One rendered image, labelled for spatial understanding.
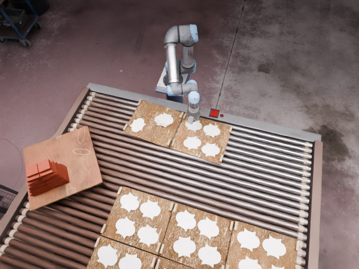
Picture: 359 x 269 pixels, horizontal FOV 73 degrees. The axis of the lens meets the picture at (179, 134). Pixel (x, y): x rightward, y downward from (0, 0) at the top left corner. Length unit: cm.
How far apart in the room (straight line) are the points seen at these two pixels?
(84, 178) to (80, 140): 31
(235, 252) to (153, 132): 106
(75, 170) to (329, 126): 290
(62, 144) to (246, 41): 309
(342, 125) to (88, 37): 389
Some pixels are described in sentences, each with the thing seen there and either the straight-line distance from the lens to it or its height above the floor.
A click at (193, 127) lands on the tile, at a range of 200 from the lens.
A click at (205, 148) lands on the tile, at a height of 94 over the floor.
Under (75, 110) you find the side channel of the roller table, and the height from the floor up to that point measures 95.
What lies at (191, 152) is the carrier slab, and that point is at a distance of 190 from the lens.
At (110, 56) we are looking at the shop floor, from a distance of 407.
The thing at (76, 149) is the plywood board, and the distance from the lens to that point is 200.
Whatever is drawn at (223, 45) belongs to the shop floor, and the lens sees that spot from 405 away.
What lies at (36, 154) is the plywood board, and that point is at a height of 104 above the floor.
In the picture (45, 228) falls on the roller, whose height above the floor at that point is 92.
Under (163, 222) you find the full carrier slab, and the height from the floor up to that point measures 94.
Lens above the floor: 267
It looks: 61 degrees down
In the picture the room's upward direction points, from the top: 5 degrees counter-clockwise
